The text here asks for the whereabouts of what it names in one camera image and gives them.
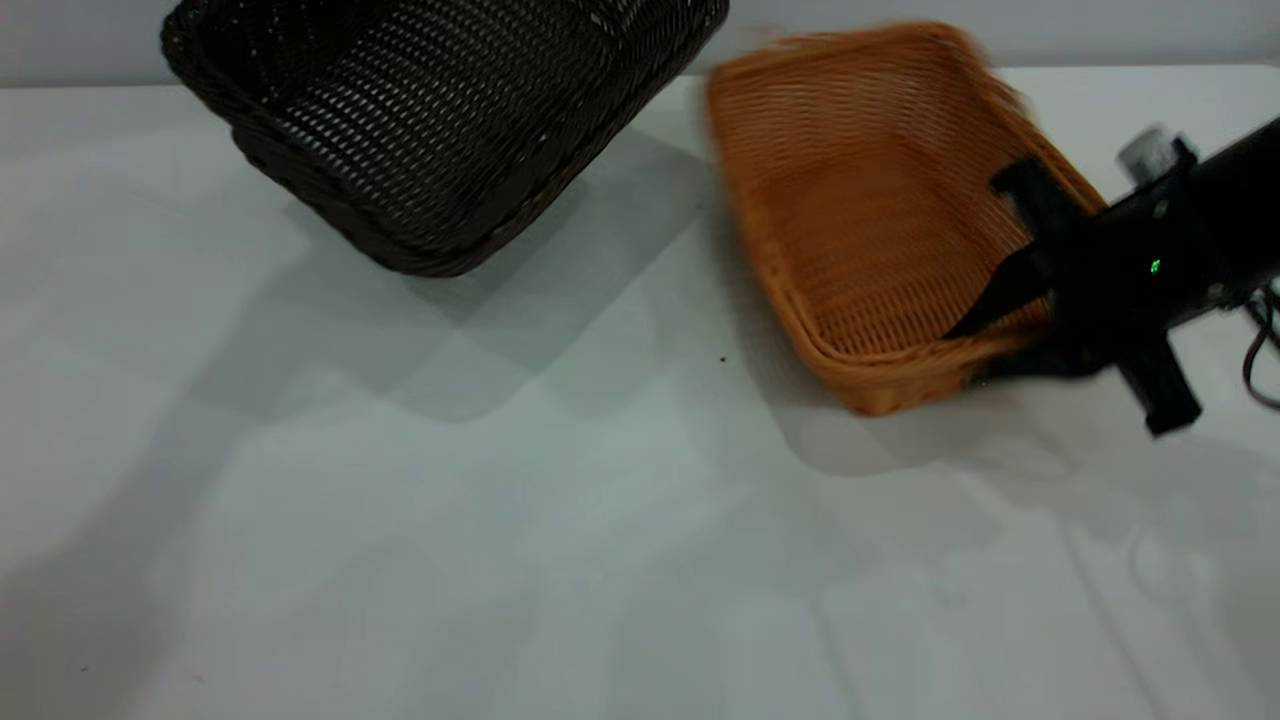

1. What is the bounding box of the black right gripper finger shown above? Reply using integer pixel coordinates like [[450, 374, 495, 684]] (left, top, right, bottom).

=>
[[943, 248, 1055, 339], [968, 343, 1093, 388]]

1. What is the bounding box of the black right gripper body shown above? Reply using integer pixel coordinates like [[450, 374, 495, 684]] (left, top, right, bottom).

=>
[[990, 155, 1218, 438]]

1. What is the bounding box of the orange wicker basket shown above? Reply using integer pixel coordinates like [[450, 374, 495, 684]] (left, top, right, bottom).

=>
[[705, 22, 1111, 418]]

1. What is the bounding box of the black wicker basket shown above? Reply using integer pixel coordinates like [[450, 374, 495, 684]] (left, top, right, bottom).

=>
[[160, 0, 731, 279]]

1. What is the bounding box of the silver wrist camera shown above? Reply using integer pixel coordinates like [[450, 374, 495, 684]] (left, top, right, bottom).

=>
[[1117, 125, 1193, 183]]

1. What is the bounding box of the dark arm cable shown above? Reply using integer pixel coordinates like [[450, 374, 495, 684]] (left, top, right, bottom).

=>
[[1242, 288, 1280, 411]]

